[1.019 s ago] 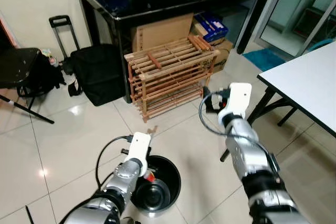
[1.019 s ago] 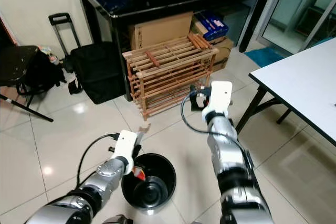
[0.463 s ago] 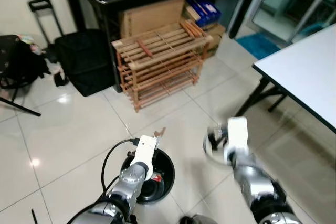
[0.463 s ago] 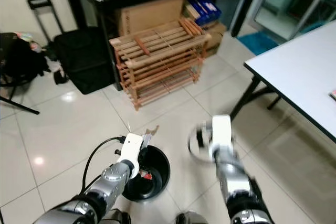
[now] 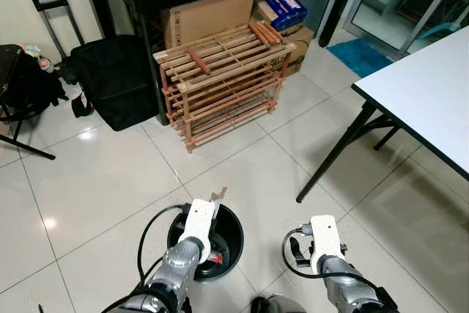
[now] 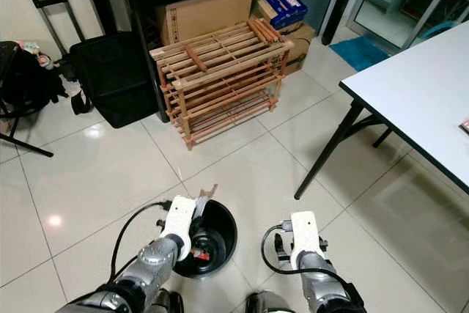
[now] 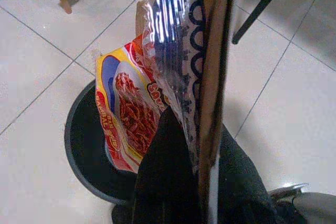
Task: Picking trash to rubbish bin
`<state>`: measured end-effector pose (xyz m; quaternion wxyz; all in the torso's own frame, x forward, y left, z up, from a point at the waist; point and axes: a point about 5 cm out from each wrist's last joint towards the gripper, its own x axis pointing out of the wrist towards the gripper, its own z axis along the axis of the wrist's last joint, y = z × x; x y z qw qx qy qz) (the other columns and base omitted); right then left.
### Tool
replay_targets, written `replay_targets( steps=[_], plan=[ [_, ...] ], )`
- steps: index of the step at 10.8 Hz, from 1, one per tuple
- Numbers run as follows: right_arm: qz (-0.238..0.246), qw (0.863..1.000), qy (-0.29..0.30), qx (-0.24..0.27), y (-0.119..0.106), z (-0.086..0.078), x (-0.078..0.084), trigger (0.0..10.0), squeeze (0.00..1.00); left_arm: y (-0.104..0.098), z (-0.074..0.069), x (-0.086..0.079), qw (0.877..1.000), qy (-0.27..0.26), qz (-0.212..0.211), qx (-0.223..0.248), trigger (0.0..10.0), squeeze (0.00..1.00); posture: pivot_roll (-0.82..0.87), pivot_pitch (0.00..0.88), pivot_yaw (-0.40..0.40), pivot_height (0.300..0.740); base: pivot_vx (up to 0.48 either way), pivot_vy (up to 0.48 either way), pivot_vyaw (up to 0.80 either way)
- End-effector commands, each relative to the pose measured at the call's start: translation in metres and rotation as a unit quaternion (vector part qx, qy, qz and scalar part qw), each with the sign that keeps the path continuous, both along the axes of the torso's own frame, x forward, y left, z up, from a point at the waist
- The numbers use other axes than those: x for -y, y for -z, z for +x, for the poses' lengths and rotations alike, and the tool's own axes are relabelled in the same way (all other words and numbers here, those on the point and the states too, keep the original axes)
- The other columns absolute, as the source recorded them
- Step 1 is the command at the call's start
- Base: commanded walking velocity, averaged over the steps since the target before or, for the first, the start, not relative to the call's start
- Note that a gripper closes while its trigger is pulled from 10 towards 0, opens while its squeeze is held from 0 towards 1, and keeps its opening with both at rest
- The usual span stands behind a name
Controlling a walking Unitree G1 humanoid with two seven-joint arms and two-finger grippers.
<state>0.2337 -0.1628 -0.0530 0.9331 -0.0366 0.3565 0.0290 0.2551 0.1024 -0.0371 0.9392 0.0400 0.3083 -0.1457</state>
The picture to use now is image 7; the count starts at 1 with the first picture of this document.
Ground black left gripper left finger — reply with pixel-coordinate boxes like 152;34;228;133
132;107;203;224

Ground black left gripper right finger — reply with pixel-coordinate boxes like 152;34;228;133
217;125;279;224

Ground red yellow noodle wrapper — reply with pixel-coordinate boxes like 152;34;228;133
94;34;169;175

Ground orange blue-dotted snack wrapper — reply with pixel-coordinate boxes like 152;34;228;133
135;0;208;175

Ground round black rubbish bin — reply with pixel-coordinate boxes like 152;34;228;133
64;79;141;207

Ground black folding table leg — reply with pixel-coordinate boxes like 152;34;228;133
232;0;296;45

